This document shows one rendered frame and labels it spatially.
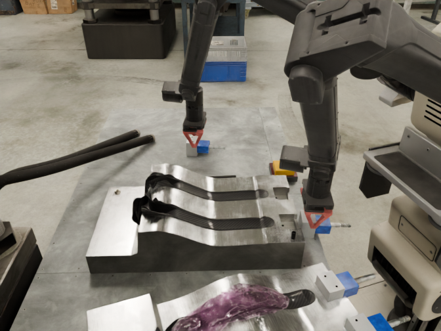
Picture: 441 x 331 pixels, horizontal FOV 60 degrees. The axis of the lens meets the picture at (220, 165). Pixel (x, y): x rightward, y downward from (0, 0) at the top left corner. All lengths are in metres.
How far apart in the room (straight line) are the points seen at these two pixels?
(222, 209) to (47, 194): 1.84
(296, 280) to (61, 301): 0.52
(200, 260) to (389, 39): 0.64
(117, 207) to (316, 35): 0.73
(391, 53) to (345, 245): 1.81
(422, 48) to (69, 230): 0.92
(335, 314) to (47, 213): 1.98
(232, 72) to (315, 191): 3.16
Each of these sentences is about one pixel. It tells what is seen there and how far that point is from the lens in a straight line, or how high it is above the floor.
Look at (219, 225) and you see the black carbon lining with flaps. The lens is 0.94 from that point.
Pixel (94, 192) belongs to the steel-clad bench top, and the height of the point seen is 0.80.
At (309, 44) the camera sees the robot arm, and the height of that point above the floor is 1.39.
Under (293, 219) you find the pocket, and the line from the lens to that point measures 0.98.
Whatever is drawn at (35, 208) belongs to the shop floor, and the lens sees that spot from 2.59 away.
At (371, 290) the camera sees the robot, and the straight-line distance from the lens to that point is 1.67.
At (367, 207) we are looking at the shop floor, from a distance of 2.50.
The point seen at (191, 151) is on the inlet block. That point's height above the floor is 0.82.
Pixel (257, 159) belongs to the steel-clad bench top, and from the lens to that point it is 1.31.
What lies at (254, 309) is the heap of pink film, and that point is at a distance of 0.76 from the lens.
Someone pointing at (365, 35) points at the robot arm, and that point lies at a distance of 0.44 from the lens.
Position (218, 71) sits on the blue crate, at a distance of 4.01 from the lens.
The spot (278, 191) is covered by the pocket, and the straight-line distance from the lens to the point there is 1.05.
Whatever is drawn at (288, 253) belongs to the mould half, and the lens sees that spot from 0.92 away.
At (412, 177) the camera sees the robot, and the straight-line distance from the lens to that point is 0.91.
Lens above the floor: 1.52
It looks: 34 degrees down
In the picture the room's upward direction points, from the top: straight up
